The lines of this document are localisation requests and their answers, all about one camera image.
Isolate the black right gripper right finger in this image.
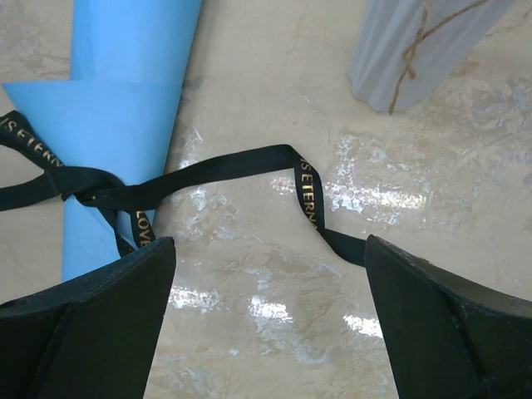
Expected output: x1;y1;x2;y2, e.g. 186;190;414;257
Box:
366;235;531;398

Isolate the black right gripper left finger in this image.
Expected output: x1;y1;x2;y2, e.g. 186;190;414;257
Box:
1;237;175;398

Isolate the black ribbon with gold lettering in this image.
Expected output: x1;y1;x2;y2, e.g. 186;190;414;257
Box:
1;111;366;266

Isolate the blue wrapping paper sheet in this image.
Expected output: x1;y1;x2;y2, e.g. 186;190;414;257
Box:
1;1;201;281

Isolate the white ribbed ceramic vase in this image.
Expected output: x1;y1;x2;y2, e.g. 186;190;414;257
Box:
347;0;513;115

